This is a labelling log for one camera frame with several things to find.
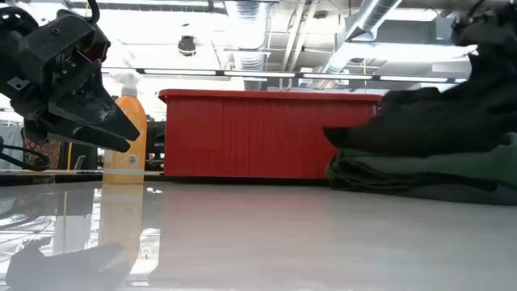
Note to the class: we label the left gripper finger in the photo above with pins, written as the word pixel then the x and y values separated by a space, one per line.
pixel 89 135
pixel 101 109

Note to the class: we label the black trousers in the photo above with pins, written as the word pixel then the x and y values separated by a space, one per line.
pixel 424 121

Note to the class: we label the green button shirt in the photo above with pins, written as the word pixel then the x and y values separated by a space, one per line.
pixel 404 167

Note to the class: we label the dark navy shorts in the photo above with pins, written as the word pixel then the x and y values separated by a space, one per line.
pixel 464 198

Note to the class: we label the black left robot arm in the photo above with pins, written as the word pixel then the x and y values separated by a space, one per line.
pixel 12 20

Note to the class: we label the red plastic laundry basket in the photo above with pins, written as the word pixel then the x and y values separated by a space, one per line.
pixel 262 133

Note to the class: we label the black box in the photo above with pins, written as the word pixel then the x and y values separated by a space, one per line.
pixel 87 157

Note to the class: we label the red patterned cloth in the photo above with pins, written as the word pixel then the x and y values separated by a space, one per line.
pixel 50 153

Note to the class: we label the orange spray bottle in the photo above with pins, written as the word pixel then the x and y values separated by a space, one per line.
pixel 127 161

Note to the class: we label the ceiling light strip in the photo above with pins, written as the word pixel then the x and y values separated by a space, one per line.
pixel 335 76
pixel 182 72

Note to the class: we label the black ceiling dome fixture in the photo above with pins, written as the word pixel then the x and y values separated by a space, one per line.
pixel 187 45

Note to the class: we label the silver ceiling ventilation duct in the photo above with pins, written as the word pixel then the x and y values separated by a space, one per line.
pixel 371 16

